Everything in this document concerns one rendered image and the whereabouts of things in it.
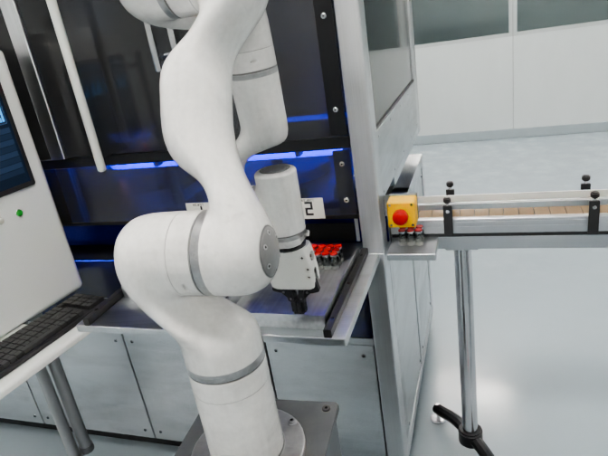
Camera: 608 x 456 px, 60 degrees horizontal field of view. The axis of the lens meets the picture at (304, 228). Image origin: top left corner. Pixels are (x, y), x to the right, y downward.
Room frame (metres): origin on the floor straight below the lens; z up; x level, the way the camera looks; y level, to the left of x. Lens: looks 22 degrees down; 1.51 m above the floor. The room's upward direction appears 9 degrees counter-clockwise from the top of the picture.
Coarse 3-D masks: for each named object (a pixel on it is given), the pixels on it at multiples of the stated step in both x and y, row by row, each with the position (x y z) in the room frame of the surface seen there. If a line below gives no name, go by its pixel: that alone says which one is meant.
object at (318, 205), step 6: (306, 198) 1.37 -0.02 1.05; (312, 198) 1.36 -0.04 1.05; (318, 198) 1.35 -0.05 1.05; (306, 204) 1.37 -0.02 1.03; (312, 204) 1.36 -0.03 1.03; (318, 204) 1.36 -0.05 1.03; (312, 210) 1.36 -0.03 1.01; (318, 210) 1.36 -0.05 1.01; (306, 216) 1.37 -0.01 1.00; (312, 216) 1.36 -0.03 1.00; (318, 216) 1.36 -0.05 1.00; (324, 216) 1.35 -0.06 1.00
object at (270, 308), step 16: (352, 256) 1.24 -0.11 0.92; (320, 272) 1.24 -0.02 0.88; (336, 272) 1.23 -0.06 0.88; (320, 288) 1.16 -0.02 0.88; (336, 288) 1.09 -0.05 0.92; (240, 304) 1.14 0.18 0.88; (256, 304) 1.13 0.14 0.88; (272, 304) 1.12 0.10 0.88; (288, 304) 1.11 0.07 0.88; (320, 304) 1.08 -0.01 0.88; (272, 320) 1.02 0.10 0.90; (288, 320) 1.01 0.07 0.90; (304, 320) 0.99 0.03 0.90; (320, 320) 0.98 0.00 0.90
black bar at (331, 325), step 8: (360, 256) 1.27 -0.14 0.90; (360, 264) 1.22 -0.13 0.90; (352, 272) 1.18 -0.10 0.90; (352, 280) 1.14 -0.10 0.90; (344, 288) 1.11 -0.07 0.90; (352, 288) 1.13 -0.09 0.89; (344, 296) 1.07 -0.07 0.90; (336, 304) 1.04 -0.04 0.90; (344, 304) 1.05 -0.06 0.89; (336, 312) 1.01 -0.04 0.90; (328, 320) 0.98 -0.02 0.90; (336, 320) 0.98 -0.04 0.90; (328, 328) 0.95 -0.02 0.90; (328, 336) 0.94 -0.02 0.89
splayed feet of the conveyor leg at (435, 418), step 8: (432, 408) 1.60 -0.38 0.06; (440, 408) 1.56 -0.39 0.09; (432, 416) 1.61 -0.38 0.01; (440, 416) 1.55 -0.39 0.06; (448, 416) 1.49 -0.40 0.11; (456, 416) 1.47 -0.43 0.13; (456, 424) 1.44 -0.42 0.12; (464, 432) 1.37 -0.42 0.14; (480, 432) 1.37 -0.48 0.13; (464, 440) 1.36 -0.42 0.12; (472, 440) 1.35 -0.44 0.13; (480, 440) 1.34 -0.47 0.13; (472, 448) 1.35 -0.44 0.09; (480, 448) 1.31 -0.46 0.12; (488, 448) 1.31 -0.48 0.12
